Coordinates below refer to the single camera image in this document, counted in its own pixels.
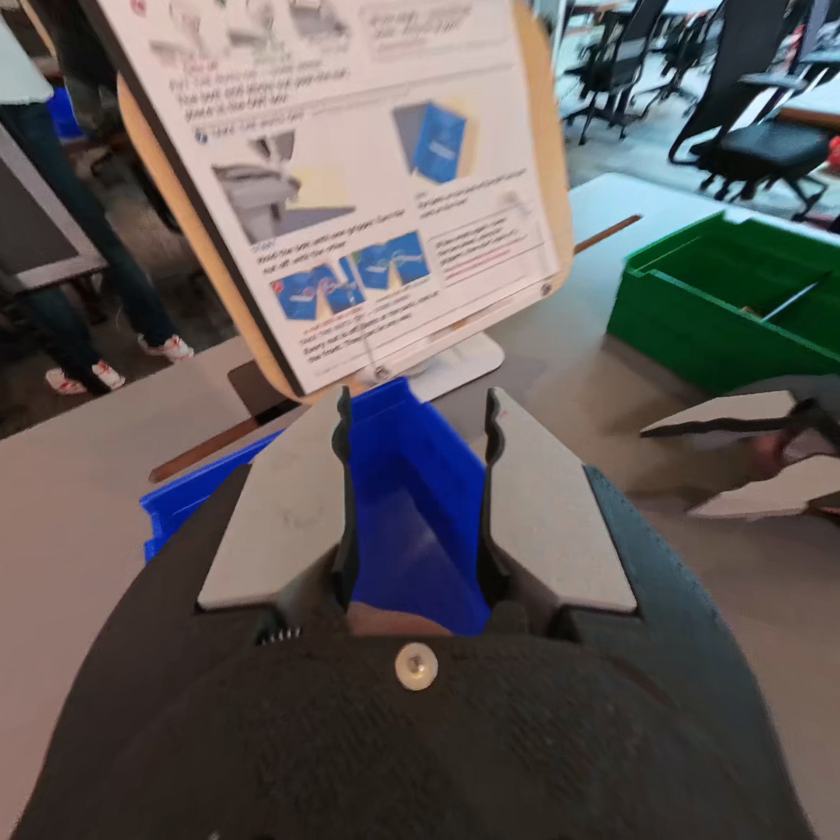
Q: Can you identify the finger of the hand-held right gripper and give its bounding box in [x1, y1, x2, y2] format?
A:
[640, 390, 840, 441]
[686, 453, 840, 521]

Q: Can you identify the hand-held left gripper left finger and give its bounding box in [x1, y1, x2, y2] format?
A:
[197, 386, 361, 611]

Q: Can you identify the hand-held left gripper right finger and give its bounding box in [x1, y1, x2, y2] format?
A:
[476, 387, 639, 634]

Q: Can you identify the blue plastic bin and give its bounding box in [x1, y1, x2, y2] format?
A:
[139, 377, 493, 637]

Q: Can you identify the white framed grey panel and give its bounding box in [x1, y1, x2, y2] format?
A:
[0, 125, 109, 293]

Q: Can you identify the green plastic bin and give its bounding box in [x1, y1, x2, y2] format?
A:
[607, 210, 840, 395]

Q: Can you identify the black bin divider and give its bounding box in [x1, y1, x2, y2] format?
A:
[761, 281, 821, 322]

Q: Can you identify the printed instruction sheet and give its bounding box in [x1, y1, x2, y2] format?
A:
[98, 0, 562, 395]

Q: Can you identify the group of black office chairs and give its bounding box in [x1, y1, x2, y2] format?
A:
[561, 0, 840, 224]

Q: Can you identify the wooden display board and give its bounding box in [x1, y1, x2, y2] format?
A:
[79, 0, 575, 403]

